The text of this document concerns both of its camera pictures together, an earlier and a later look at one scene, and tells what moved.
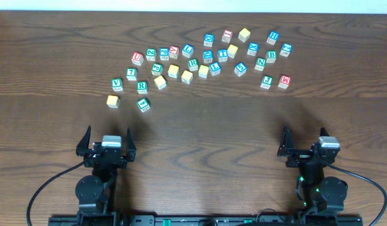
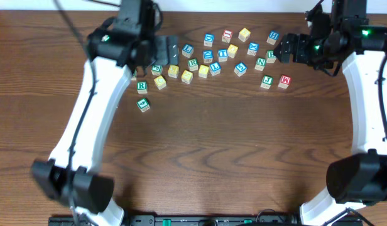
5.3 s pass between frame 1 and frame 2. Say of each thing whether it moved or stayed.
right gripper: moved
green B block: stayed
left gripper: moved
